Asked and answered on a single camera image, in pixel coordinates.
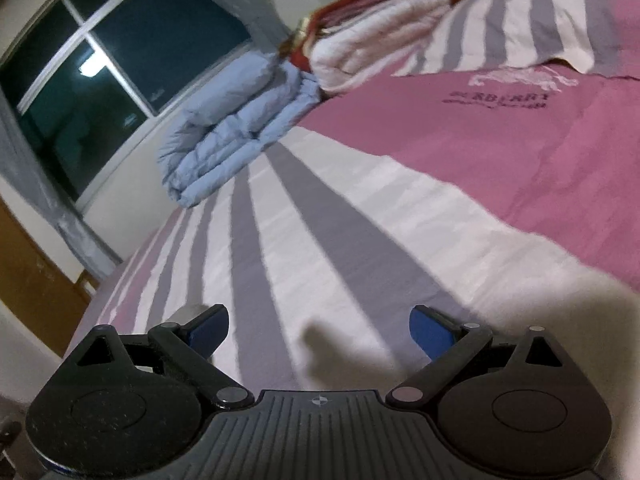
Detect grey knit pants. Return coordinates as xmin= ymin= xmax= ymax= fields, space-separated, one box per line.
xmin=167 ymin=304 xmax=208 ymax=325

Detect wooden chair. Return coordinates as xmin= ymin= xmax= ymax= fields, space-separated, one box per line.
xmin=74 ymin=270 xmax=100 ymax=302

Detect striped pink grey bedsheet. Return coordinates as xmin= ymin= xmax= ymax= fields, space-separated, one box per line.
xmin=79 ymin=65 xmax=639 ymax=402

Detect brown wooden door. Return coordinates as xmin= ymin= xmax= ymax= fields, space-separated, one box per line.
xmin=0 ymin=205 xmax=89 ymax=356

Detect grey left curtain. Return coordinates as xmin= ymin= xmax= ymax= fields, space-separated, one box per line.
xmin=1 ymin=93 xmax=122 ymax=281

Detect folded light blue duvet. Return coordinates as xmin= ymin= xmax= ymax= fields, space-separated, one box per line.
xmin=157 ymin=50 xmax=321 ymax=208

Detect dark glass window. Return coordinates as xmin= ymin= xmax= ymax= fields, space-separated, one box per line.
xmin=1 ymin=0 xmax=250 ymax=202

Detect folded white pink blanket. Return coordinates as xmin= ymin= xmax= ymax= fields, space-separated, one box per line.
xmin=309 ymin=0 xmax=450 ymax=96

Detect striped grey white pillow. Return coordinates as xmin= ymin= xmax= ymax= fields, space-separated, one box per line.
xmin=398 ymin=0 xmax=639 ymax=78

